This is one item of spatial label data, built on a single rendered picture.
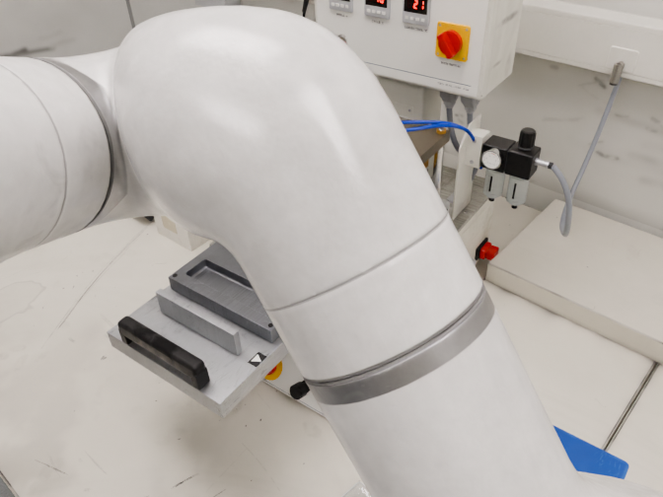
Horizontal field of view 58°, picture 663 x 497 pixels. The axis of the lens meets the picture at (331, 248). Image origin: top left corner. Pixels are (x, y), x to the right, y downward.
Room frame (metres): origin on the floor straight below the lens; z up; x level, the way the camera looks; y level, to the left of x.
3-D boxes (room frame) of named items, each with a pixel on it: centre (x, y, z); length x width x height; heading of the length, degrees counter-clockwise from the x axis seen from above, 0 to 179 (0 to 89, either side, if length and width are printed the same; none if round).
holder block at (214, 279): (0.68, 0.12, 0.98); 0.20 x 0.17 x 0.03; 53
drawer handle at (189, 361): (0.53, 0.23, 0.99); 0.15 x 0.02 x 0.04; 53
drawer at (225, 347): (0.64, 0.14, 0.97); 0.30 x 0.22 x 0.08; 143
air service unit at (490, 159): (0.86, -0.30, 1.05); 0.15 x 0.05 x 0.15; 53
